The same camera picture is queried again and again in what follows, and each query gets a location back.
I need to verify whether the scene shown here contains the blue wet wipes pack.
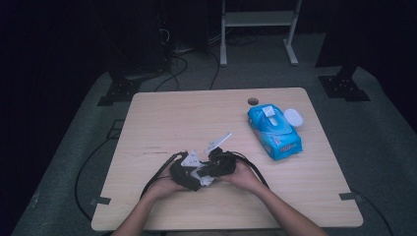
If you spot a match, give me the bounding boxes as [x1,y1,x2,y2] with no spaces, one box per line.
[247,103,305,161]

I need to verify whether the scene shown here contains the black stand base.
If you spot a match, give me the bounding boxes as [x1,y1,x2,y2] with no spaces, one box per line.
[97,77,143,107]
[318,65,372,102]

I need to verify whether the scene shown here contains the person's left hand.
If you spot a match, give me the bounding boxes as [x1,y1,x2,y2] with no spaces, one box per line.
[144,163,193,202]

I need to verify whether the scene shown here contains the person's right hand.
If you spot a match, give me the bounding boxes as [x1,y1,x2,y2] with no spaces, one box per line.
[215,160,268,198]

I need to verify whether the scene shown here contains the white wet wipe in pack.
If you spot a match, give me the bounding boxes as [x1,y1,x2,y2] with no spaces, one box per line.
[261,104,280,126]

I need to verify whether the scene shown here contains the white metal stand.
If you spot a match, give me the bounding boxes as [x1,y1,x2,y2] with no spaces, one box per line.
[219,0,303,67]

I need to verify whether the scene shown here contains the white wet wipe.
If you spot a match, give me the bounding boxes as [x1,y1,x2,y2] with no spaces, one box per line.
[261,104,280,126]
[191,168,216,188]

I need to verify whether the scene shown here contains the black floor cable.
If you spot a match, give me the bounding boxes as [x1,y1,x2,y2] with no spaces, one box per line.
[350,188,394,236]
[74,137,114,221]

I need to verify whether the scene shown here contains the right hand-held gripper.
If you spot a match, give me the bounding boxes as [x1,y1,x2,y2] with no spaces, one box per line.
[200,132,238,179]

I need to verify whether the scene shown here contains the grey tape strip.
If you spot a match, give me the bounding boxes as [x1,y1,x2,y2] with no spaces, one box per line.
[89,196,112,207]
[338,192,362,202]

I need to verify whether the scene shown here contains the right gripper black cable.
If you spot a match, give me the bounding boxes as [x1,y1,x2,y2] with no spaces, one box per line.
[227,150,270,191]

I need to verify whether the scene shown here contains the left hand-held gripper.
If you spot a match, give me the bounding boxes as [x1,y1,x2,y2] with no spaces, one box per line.
[168,149,210,193]

